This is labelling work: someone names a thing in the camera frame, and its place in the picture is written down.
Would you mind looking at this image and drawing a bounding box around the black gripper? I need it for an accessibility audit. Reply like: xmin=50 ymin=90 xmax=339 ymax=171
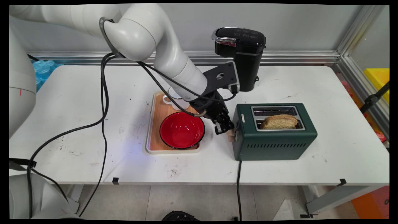
xmin=189 ymin=90 xmax=235 ymax=135

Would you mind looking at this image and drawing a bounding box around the toasted bread slice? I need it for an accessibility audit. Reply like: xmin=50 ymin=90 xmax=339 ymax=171
xmin=260 ymin=114 xmax=299 ymax=130

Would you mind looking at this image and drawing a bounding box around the red bowl with black rim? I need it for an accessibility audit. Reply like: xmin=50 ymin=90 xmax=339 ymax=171
xmin=160 ymin=111 xmax=206 ymax=150

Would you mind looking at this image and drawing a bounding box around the dark green toaster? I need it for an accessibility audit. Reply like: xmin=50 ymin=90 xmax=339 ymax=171
xmin=233 ymin=103 xmax=318 ymax=161

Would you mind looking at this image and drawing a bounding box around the white enamel mug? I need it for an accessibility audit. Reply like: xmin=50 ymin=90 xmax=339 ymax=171
xmin=163 ymin=86 xmax=191 ymax=111

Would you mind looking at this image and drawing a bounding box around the wooden tray with white rim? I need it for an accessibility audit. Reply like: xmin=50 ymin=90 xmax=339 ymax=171
xmin=146 ymin=91 xmax=203 ymax=155

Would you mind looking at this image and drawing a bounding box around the black coffee machine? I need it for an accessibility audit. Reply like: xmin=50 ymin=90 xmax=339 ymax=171
xmin=212 ymin=27 xmax=266 ymax=92

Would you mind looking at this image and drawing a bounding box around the black round floor object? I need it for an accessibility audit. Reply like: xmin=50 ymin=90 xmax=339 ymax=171
xmin=161 ymin=211 xmax=200 ymax=222

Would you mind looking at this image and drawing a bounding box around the grey table leg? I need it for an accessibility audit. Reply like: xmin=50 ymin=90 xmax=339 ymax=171
xmin=299 ymin=185 xmax=378 ymax=218

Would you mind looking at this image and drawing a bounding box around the black stand clamp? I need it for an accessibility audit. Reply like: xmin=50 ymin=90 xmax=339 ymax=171
xmin=360 ymin=82 xmax=390 ymax=113

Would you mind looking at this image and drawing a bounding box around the yellow plastic bin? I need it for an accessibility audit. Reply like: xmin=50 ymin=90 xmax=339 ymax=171
xmin=364 ymin=68 xmax=390 ymax=104

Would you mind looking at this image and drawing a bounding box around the orange box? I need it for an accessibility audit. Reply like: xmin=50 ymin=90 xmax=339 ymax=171
xmin=351 ymin=186 xmax=390 ymax=219

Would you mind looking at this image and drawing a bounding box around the blue plastic bag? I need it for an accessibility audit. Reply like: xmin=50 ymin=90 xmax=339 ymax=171
xmin=31 ymin=60 xmax=65 ymax=92

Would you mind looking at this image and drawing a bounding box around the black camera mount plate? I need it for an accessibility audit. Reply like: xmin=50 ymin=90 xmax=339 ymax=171
xmin=201 ymin=61 xmax=240 ymax=96

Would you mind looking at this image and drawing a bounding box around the thin black camera cable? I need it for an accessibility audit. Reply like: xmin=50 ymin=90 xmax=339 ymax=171
xmin=137 ymin=61 xmax=238 ymax=102

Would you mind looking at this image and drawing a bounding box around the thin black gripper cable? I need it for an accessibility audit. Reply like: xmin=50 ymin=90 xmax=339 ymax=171
xmin=141 ymin=62 xmax=207 ymax=117

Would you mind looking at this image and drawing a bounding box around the black toaster power cord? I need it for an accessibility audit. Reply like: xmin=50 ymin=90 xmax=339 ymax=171
xmin=236 ymin=160 xmax=243 ymax=221

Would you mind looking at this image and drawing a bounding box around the horizontal aluminium frame rail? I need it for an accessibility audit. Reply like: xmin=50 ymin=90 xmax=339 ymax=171
xmin=26 ymin=50 xmax=341 ymax=66

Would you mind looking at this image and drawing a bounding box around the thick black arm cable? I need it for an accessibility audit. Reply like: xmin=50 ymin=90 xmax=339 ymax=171
xmin=26 ymin=53 xmax=115 ymax=218
xmin=78 ymin=54 xmax=116 ymax=217

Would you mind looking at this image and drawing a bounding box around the slanted aluminium side rail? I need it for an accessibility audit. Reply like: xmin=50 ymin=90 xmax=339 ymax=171
xmin=333 ymin=56 xmax=390 ymax=142

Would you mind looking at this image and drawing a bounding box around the aluminium frame corner post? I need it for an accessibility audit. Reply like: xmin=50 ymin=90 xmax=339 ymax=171
xmin=337 ymin=5 xmax=385 ymax=57

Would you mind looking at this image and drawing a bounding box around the black cable strap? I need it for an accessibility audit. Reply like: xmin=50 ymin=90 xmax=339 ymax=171
xmin=9 ymin=158 xmax=37 ymax=171

